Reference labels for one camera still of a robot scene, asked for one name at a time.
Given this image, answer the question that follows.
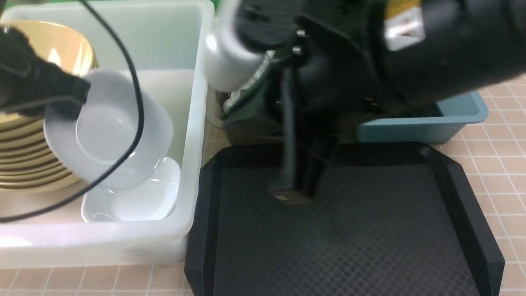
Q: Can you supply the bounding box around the stack of yellow bowls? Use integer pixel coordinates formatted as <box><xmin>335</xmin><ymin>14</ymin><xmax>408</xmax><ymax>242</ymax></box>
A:
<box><xmin>1</xmin><ymin>20</ymin><xmax>99</xmax><ymax>192</ymax></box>

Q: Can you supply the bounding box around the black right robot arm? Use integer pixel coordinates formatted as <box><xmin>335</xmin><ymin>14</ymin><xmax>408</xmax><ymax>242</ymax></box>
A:
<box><xmin>205</xmin><ymin>0</ymin><xmax>525</xmax><ymax>204</ymax></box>

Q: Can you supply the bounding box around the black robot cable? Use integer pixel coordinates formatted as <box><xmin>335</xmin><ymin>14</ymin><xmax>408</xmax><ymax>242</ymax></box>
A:
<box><xmin>0</xmin><ymin>0</ymin><xmax>145</xmax><ymax>224</ymax></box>

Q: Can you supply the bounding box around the white square dish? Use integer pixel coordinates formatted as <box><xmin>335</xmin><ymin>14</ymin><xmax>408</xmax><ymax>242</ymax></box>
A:
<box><xmin>44</xmin><ymin>69</ymin><xmax>173</xmax><ymax>190</ymax></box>
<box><xmin>81</xmin><ymin>157</ymin><xmax>181</xmax><ymax>223</ymax></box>

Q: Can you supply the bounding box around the white square dish in tub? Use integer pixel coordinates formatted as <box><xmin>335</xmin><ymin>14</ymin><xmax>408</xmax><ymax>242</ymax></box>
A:
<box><xmin>81</xmin><ymin>157</ymin><xmax>181</xmax><ymax>223</ymax></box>

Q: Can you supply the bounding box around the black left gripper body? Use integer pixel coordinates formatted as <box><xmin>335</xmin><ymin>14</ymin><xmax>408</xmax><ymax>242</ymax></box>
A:
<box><xmin>0</xmin><ymin>27</ymin><xmax>90</xmax><ymax>120</ymax></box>

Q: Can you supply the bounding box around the blue chopstick bin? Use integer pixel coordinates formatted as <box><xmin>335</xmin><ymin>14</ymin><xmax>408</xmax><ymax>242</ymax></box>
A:
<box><xmin>356</xmin><ymin>91</ymin><xmax>489</xmax><ymax>144</ymax></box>

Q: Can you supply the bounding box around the olive brown spoon bin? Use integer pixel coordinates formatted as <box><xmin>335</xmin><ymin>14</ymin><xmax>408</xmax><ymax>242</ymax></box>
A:
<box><xmin>208</xmin><ymin>88</ymin><xmax>288</xmax><ymax>146</ymax></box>

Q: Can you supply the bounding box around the black plastic serving tray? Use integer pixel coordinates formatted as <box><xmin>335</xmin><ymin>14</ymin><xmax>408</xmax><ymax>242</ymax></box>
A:
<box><xmin>185</xmin><ymin>143</ymin><xmax>505</xmax><ymax>296</ymax></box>

